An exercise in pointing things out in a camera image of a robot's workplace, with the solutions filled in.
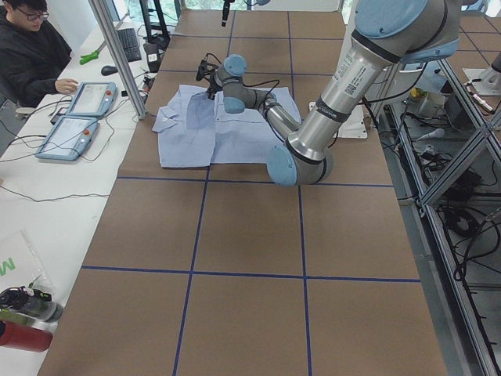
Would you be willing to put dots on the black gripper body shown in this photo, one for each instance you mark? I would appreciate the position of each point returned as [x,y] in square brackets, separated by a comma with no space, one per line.
[225,13]
[214,84]

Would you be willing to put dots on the light blue striped shirt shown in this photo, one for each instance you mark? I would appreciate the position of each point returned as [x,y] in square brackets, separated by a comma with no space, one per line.
[194,131]

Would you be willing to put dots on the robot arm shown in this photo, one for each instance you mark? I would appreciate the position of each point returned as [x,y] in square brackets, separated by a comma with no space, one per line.
[386,33]
[252,3]

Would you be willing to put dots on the dark box with white label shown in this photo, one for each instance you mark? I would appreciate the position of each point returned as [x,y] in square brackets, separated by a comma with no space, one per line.
[152,56]

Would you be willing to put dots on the black keyboard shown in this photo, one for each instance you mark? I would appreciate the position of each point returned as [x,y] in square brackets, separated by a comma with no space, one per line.
[129,42]

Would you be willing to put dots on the black computer mouse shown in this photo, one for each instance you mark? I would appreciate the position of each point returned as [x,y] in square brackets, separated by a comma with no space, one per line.
[108,70]

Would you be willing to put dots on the upper blue teach pendant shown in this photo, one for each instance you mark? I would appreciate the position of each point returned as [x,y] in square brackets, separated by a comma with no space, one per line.
[93,99]

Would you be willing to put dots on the blue teach pendant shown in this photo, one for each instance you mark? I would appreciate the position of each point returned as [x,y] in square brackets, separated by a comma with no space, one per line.
[68,139]
[93,99]

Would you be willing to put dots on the lower blue teach pendant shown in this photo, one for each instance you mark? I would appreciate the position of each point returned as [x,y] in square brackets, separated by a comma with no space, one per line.
[68,139]

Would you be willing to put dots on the brown paper table cover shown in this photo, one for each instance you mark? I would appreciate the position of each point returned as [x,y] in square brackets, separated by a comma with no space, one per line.
[218,271]

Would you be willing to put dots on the seated person in black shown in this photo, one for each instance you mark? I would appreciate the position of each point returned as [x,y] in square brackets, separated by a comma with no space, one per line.
[33,53]

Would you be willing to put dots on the clear plastic bag green print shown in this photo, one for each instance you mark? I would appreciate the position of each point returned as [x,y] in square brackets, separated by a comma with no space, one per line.
[21,266]

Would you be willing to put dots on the clear bottle black cap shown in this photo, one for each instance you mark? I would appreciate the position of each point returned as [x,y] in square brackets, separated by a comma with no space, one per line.
[31,302]

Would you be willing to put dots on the red bottle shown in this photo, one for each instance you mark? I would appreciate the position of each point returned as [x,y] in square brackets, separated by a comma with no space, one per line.
[16,336]

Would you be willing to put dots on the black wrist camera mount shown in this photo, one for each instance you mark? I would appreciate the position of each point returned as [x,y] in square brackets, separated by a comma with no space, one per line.
[206,70]

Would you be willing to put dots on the aluminium frame post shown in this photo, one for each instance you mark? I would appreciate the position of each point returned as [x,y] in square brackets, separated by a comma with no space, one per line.
[106,25]

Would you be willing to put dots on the green handled tool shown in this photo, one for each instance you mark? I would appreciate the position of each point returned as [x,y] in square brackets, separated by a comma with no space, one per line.
[84,59]

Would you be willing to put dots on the white camera pillar with base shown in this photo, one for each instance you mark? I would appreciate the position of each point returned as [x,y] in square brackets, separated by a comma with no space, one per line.
[353,128]

